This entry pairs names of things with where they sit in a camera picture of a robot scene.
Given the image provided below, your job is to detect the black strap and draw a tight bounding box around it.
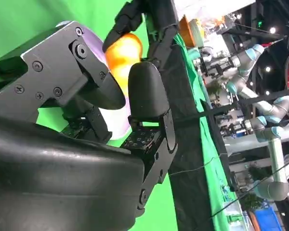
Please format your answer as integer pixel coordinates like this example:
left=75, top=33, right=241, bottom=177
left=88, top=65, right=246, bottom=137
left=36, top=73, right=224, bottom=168
left=199, top=87, right=289, bottom=118

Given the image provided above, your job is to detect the green cloth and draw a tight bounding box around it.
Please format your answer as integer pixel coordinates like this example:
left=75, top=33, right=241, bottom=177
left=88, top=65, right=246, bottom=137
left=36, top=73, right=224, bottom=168
left=0, top=0, right=241, bottom=231

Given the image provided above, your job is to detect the thin black cable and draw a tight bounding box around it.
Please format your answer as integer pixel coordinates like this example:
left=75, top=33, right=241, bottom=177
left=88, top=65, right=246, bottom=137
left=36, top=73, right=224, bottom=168
left=210, top=160, right=289, bottom=218

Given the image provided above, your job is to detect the orange toy bread roll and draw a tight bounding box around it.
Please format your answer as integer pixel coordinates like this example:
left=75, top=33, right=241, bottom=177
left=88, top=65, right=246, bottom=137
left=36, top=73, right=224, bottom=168
left=104, top=33, right=144, bottom=97

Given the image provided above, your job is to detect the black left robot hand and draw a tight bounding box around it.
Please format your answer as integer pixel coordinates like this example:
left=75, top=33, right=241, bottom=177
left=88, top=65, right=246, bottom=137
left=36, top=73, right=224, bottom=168
left=103, top=0, right=180, bottom=70

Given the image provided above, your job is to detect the green potted plant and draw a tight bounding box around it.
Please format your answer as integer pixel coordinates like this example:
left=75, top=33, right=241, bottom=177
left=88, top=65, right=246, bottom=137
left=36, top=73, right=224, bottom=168
left=240, top=193, right=263, bottom=214

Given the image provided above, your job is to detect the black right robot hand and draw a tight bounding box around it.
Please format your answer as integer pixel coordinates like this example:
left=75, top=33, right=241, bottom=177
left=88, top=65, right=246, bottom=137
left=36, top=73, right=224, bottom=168
left=0, top=20, right=179, bottom=231

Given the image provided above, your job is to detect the orange bin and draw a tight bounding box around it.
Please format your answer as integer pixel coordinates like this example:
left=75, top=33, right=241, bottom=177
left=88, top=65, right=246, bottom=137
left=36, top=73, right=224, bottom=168
left=178, top=14, right=198, bottom=48

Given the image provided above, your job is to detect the blue box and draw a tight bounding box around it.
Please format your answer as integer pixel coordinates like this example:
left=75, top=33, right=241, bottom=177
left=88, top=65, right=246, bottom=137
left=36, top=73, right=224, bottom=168
left=253, top=208, right=280, bottom=231

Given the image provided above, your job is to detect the lilac plate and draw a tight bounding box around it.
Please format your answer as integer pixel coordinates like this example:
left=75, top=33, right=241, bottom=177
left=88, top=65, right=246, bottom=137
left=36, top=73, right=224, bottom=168
left=55, top=21, right=133, bottom=141

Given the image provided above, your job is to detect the black table edge panel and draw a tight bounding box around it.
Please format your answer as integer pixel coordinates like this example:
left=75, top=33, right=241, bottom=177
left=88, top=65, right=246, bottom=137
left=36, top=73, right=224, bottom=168
left=167, top=44, right=217, bottom=231

